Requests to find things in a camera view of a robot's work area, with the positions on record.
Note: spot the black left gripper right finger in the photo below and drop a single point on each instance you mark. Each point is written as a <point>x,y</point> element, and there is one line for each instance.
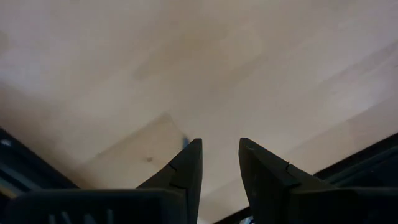
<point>264,174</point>

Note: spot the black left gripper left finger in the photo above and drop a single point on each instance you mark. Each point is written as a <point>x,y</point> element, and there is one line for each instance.
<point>186,168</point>

